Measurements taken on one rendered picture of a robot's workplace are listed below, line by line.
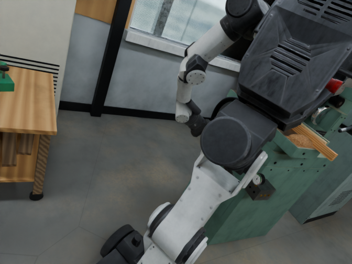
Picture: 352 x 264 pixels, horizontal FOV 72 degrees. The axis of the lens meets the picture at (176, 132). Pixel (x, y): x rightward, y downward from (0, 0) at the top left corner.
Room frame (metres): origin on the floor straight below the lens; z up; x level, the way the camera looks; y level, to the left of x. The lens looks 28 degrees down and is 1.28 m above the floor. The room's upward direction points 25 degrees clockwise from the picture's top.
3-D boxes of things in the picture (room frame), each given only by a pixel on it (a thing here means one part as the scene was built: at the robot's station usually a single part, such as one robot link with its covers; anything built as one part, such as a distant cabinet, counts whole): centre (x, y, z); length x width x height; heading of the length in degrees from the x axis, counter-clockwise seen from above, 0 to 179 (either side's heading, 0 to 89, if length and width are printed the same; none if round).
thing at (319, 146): (1.34, -0.56, 0.92); 0.59 x 0.02 x 0.04; 35
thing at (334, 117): (1.39, -0.75, 1.02); 0.09 x 0.07 x 0.12; 35
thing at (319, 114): (1.38, -0.69, 1.02); 0.12 x 0.03 x 0.12; 125
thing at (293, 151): (1.35, -0.42, 0.87); 0.61 x 0.30 x 0.06; 35
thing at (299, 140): (1.16, -0.58, 0.92); 0.14 x 0.09 x 0.04; 125
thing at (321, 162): (1.48, -0.61, 0.76); 0.57 x 0.45 x 0.09; 125
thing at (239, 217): (1.48, -0.61, 0.35); 0.58 x 0.45 x 0.71; 125
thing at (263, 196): (1.11, -0.54, 0.58); 0.12 x 0.08 x 0.08; 125
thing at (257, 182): (1.07, -0.49, 0.65); 0.06 x 0.04 x 0.08; 35
